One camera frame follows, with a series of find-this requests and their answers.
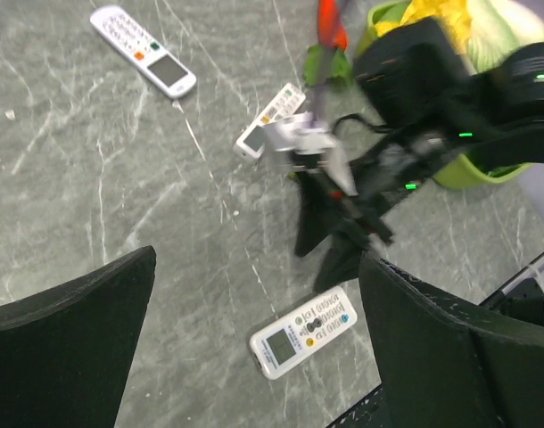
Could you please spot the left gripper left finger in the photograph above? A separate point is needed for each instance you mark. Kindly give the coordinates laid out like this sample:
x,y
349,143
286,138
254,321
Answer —
x,y
66,352

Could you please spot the yellow napa cabbage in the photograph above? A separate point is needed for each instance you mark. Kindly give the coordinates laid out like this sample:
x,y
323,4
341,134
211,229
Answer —
x,y
454,14

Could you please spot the white remote middle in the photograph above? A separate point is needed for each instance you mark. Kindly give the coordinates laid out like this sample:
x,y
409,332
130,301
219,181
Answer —
x,y
250,144

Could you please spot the orange carrot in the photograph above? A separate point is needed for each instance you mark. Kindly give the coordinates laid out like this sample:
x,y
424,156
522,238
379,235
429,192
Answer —
x,y
330,30

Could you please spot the green napa cabbage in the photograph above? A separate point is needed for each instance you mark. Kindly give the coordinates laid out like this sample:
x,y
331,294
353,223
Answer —
x,y
498,28

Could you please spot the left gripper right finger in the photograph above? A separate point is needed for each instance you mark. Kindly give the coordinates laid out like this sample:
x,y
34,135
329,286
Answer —
x,y
446,362

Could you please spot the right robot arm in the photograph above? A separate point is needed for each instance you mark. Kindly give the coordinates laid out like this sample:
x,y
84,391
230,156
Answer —
x,y
433,111

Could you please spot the green plastic tray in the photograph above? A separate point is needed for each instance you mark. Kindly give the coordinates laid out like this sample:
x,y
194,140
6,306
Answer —
x,y
461,173

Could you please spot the white remote far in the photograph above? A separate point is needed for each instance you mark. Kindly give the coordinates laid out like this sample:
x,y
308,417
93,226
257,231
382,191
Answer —
x,y
148,55

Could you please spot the white remote with blue button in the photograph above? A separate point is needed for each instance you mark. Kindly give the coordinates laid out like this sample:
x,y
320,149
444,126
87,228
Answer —
x,y
282,345

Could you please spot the green leaf by carrot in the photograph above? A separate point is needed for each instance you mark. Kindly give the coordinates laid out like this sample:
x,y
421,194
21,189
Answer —
x,y
323,67

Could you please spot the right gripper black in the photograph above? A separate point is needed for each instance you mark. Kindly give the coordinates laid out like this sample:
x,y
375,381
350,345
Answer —
x,y
411,154

